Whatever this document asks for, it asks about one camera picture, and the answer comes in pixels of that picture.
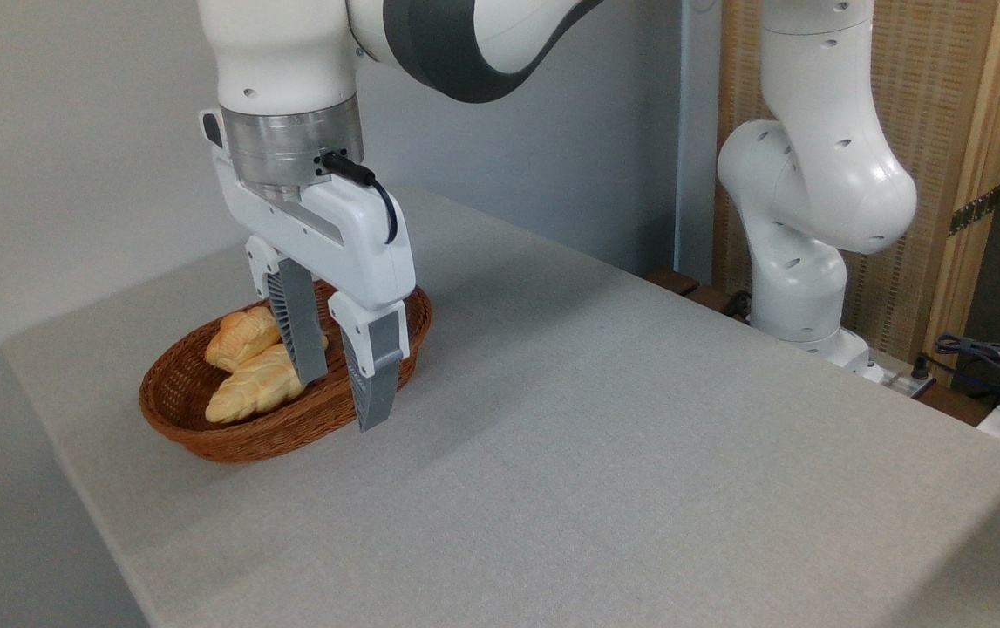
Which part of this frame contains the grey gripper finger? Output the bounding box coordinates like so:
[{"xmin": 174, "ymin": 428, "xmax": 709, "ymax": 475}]
[
  {"xmin": 245, "ymin": 235, "xmax": 330, "ymax": 387},
  {"xmin": 328, "ymin": 291, "xmax": 412, "ymax": 433}
]

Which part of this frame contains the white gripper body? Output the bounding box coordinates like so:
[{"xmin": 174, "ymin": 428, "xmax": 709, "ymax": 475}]
[{"xmin": 199, "ymin": 108, "xmax": 418, "ymax": 312}]

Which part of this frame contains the golden braided bread roll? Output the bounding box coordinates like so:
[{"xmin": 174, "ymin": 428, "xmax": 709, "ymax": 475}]
[
  {"xmin": 205, "ymin": 343, "xmax": 310, "ymax": 426},
  {"xmin": 205, "ymin": 305, "xmax": 330, "ymax": 373}
]

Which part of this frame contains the brown wicker oval basket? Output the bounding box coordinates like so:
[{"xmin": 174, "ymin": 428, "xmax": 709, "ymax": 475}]
[{"xmin": 139, "ymin": 279, "xmax": 433, "ymax": 464}]

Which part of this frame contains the dark brown wooden bench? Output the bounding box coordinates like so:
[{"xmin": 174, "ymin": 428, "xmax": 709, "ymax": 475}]
[{"xmin": 643, "ymin": 268, "xmax": 755, "ymax": 324}]

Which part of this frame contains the white power strip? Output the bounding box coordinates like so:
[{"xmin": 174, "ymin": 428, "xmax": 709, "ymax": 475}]
[{"xmin": 866, "ymin": 352, "xmax": 938, "ymax": 399}]

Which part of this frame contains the woven wood-framed folding screen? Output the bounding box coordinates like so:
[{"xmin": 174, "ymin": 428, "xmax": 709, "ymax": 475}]
[{"xmin": 713, "ymin": 0, "xmax": 1000, "ymax": 385}]

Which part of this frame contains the dark metal screen hinge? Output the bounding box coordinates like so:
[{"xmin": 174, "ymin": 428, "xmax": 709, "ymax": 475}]
[{"xmin": 949, "ymin": 185, "xmax": 1000, "ymax": 237}]

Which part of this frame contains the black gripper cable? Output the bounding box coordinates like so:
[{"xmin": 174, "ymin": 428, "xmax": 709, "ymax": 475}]
[{"xmin": 319, "ymin": 151, "xmax": 399, "ymax": 246}]

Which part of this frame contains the pale blue vertical post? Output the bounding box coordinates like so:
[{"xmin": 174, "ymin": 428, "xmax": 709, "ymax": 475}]
[{"xmin": 674, "ymin": 0, "xmax": 722, "ymax": 285}]

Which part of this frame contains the bundle of dark cables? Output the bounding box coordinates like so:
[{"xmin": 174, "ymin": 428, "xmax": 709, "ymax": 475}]
[{"xmin": 934, "ymin": 331, "xmax": 1000, "ymax": 404}]

